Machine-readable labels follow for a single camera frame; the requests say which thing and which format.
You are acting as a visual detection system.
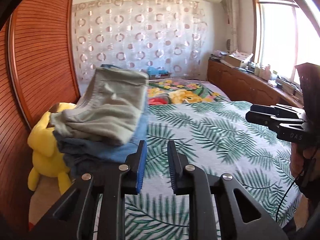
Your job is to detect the grey-green pants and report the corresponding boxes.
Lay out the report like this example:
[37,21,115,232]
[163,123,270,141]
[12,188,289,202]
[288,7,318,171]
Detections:
[50,64,149,146]

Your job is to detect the person's right hand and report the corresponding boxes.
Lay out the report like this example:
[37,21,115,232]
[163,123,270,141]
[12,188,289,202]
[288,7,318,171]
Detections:
[290,143,319,181]

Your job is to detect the palm leaf bed sheet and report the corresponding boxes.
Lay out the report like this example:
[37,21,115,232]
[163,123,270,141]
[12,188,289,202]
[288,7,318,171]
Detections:
[125,101,301,239]

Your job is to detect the folded blue jeans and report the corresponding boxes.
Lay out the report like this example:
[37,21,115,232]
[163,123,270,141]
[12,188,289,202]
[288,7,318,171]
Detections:
[52,63,151,178]

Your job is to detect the pink bottle on cabinet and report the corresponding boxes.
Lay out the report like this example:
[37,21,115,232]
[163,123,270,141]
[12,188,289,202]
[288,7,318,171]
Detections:
[263,65,272,81]

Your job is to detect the wooden sideboard cabinet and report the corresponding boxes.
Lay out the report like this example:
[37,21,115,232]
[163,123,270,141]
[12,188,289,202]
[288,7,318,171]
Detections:
[207,59,303,108]

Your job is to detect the floral bed cover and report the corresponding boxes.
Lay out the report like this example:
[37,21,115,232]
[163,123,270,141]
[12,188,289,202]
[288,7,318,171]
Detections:
[148,79,230,105]

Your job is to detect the yellow plush toy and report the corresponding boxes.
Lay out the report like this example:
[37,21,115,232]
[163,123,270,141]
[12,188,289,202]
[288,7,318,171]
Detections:
[27,111,72,194]

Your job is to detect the cardboard box on cabinet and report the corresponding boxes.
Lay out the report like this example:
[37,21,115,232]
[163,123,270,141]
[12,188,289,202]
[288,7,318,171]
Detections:
[224,50,253,68]

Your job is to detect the blue toy at bedhead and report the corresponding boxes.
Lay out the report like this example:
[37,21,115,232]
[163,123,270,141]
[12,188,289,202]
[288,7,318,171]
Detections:
[146,66,171,79]

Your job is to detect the pink circle pattern curtain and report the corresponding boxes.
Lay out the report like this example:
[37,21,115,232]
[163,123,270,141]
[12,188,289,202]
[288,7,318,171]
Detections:
[72,0,207,84]

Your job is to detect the wooden louvered wardrobe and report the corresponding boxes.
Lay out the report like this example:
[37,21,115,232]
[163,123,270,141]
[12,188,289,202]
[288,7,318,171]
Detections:
[1,0,80,235]

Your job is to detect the side window curtain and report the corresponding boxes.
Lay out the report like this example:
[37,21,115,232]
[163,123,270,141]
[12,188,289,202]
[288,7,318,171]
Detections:
[225,0,239,53]

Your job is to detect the window with wooden frame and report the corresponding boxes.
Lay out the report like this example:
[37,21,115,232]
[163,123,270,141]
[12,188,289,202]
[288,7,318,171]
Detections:
[253,0,319,84]

